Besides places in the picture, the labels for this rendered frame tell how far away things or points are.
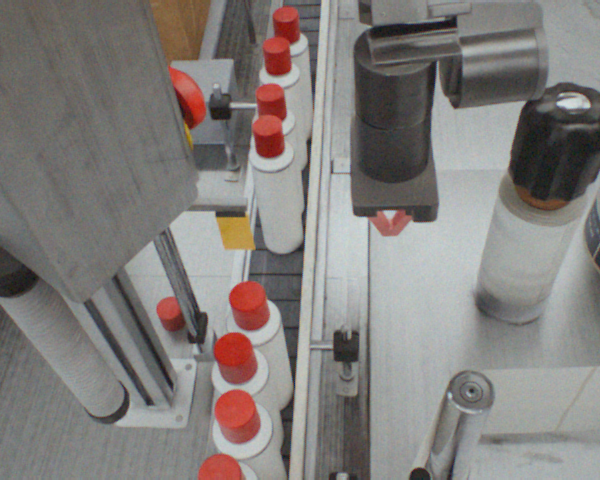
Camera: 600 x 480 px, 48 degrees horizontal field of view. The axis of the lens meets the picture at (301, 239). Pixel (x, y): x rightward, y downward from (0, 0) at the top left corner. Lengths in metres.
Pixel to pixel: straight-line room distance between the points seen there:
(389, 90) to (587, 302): 0.48
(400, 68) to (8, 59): 0.26
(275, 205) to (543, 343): 0.35
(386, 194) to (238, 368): 0.19
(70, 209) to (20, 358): 0.62
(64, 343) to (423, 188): 0.28
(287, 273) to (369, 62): 0.44
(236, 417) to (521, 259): 0.34
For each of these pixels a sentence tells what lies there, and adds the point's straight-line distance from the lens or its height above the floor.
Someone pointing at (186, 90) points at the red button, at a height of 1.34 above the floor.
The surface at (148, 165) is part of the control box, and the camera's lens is 0.35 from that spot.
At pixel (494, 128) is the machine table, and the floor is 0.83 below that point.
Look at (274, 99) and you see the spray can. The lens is 0.75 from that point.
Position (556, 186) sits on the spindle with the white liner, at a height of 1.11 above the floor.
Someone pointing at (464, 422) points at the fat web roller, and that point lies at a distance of 0.58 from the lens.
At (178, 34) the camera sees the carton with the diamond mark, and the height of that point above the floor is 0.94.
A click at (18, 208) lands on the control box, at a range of 0.31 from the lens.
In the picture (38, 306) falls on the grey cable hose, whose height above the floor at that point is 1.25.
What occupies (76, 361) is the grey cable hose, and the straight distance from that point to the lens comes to 0.48.
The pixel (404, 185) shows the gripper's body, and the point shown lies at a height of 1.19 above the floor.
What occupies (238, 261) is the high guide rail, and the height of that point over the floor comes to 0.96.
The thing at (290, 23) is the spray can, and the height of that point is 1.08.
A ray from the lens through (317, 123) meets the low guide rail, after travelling 0.97.
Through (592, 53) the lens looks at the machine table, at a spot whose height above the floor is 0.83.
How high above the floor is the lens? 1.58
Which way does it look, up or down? 53 degrees down
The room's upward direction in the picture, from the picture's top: 7 degrees counter-clockwise
